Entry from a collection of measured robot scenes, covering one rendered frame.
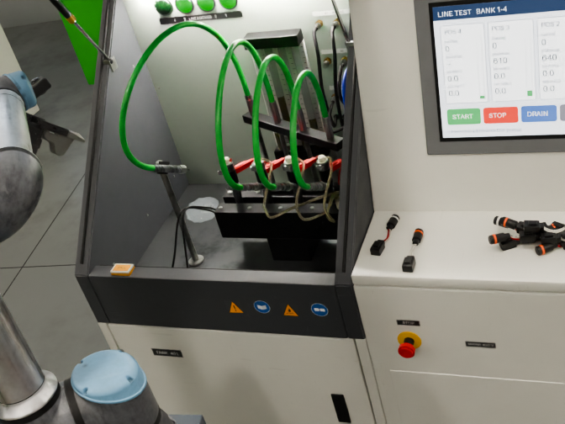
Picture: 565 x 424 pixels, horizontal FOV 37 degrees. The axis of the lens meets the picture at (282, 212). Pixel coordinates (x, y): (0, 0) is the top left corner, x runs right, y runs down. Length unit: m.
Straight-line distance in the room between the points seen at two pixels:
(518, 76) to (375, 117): 0.31
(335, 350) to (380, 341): 0.12
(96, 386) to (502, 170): 0.92
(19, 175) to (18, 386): 0.36
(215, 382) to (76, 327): 1.44
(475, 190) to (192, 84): 0.84
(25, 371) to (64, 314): 2.16
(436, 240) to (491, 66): 0.37
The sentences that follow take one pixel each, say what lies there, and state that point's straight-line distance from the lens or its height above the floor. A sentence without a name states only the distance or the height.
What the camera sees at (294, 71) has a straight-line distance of 2.14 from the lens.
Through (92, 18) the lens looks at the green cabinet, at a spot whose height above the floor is 0.50.
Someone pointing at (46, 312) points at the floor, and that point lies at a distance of 3.68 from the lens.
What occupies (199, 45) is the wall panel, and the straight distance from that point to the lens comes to 2.21.
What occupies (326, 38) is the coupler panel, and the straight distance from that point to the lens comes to 2.08.
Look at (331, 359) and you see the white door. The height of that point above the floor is 0.72.
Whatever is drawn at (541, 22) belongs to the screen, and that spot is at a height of 1.37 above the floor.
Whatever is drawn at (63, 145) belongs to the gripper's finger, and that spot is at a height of 1.31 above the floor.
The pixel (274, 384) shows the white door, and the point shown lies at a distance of 2.09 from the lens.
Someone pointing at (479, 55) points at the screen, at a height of 1.31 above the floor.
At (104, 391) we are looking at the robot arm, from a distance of 1.49.
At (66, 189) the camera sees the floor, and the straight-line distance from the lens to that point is 4.46.
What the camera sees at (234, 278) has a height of 0.95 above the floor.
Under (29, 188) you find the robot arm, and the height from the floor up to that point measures 1.49.
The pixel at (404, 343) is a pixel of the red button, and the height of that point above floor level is 0.82.
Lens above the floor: 2.10
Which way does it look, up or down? 35 degrees down
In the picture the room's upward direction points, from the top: 16 degrees counter-clockwise
